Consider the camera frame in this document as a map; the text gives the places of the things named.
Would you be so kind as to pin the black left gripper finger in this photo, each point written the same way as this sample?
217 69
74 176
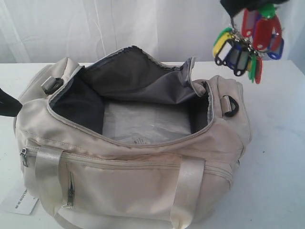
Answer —
9 106

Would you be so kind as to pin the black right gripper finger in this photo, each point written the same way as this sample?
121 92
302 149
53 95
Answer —
233 7

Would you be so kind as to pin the colourful key tag bunch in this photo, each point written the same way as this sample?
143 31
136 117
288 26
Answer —
252 35

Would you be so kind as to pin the cream fabric duffel bag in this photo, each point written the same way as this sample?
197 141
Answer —
129 140

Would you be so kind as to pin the white paper label tag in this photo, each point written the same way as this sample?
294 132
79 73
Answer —
19 201

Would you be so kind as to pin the white backdrop curtain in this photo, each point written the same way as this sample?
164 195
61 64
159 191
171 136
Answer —
87 30

